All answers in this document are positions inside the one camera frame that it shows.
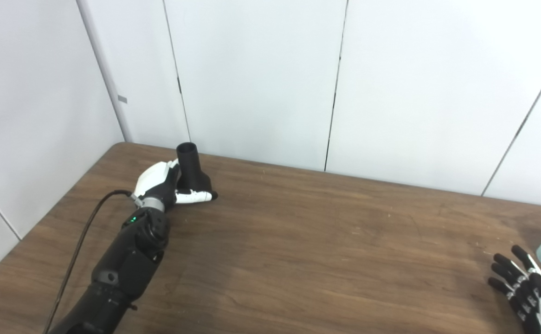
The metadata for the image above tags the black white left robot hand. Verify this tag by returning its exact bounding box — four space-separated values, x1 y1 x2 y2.
131 159 219 212

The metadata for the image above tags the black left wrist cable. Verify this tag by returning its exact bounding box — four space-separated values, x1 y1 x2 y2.
43 189 134 334

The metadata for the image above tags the black flared nozzle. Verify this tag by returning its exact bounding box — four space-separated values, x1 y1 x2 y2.
176 143 213 193

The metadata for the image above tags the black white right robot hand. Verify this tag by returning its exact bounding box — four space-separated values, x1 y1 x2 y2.
488 245 541 334

